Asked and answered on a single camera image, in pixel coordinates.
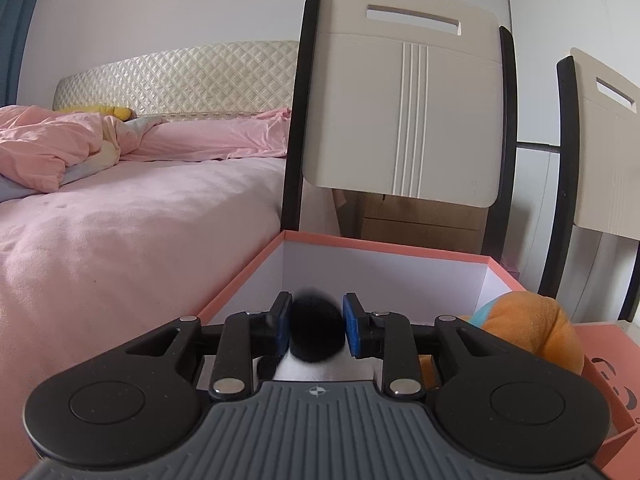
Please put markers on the black white panda plush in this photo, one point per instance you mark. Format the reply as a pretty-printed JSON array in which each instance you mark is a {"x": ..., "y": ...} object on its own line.
[{"x": 318, "y": 349}]

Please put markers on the pink bed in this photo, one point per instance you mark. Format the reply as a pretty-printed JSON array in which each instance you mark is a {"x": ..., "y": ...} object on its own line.
[{"x": 109, "y": 256}]

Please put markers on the cream folding chair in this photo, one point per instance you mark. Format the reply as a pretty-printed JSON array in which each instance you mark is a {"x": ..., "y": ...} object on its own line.
[
  {"x": 598, "y": 183},
  {"x": 408, "y": 98}
]

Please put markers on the left cream folding chair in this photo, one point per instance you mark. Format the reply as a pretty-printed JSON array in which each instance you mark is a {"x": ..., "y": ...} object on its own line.
[{"x": 408, "y": 98}]

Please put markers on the orange plush bear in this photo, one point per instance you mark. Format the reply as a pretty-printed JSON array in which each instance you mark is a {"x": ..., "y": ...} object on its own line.
[{"x": 534, "y": 323}]

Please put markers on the salmon pink box lid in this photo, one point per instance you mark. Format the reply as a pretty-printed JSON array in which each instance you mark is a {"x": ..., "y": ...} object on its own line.
[{"x": 612, "y": 365}]

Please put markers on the pink crumpled duvet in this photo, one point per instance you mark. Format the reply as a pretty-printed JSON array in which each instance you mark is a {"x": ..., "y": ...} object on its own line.
[{"x": 42, "y": 150}]

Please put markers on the salmon pink open box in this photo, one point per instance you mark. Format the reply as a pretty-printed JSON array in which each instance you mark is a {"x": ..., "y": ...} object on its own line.
[{"x": 416, "y": 282}]

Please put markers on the wooden nightstand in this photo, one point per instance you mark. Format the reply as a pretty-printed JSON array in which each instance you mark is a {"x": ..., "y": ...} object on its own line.
[{"x": 422, "y": 223}]

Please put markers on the cream quilted headboard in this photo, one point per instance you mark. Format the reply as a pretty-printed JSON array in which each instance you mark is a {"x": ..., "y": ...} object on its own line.
[{"x": 217, "y": 80}]

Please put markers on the right cream folding chair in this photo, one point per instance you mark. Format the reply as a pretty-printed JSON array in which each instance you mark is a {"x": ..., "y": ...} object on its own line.
[{"x": 598, "y": 183}]

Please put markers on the yellow plush toy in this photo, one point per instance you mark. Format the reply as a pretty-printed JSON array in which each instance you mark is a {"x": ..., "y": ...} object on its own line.
[{"x": 122, "y": 113}]

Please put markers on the blue curtain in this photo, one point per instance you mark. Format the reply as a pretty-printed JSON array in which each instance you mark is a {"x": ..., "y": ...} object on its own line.
[{"x": 15, "y": 18}]

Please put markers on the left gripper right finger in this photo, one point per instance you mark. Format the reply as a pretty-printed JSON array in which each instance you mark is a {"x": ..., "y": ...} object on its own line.
[{"x": 388, "y": 337}]

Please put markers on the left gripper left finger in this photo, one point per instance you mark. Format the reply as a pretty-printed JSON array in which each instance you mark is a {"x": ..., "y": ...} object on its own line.
[{"x": 242, "y": 338}]

